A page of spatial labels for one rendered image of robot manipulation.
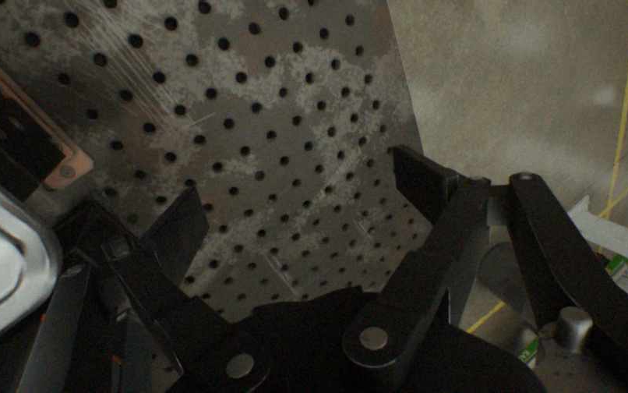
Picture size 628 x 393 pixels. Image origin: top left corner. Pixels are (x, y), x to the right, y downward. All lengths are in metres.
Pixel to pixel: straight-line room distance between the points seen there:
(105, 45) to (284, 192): 0.33
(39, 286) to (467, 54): 1.78
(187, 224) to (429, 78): 1.54
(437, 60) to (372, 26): 1.10
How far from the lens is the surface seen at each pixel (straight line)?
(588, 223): 3.44
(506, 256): 2.57
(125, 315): 0.63
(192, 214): 0.20
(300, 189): 0.57
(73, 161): 0.52
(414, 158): 0.18
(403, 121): 0.65
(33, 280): 0.23
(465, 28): 1.79
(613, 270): 4.22
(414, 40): 1.58
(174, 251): 0.17
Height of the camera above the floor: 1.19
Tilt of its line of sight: 56 degrees down
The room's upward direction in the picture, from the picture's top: 132 degrees clockwise
